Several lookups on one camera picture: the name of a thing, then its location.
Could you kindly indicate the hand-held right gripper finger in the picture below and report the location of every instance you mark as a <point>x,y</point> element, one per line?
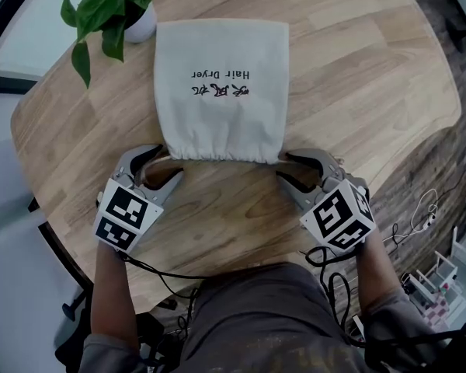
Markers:
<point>301,196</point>
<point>326,161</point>

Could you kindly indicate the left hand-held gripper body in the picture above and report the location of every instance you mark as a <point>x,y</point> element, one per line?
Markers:
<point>128,212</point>

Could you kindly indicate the pink checkered mat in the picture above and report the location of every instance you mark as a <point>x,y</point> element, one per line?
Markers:
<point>437,313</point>

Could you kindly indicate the black framed window sash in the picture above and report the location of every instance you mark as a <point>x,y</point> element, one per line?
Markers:
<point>7,84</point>

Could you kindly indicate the person's right forearm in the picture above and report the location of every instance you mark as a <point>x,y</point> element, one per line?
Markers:
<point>378,270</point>

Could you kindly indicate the white wooden rack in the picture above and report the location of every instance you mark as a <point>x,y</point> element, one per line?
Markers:
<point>446,266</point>

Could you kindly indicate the round black side table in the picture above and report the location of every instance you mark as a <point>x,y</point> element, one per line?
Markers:
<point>464,31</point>

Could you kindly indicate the green plant in white pot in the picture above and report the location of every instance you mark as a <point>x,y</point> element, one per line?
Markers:
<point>108,6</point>

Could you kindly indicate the person's grey shirt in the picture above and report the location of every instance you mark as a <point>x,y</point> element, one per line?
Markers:
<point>264,317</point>

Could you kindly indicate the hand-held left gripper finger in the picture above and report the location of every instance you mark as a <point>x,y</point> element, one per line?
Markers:
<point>165,193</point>
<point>132,155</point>

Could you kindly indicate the person's left forearm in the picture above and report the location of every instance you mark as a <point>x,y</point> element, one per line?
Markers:
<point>112,297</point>

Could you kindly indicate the black office chair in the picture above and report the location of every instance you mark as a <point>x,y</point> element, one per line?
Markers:
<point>151,328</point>

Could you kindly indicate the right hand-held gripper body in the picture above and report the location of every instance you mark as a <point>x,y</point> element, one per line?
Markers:
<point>338,216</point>

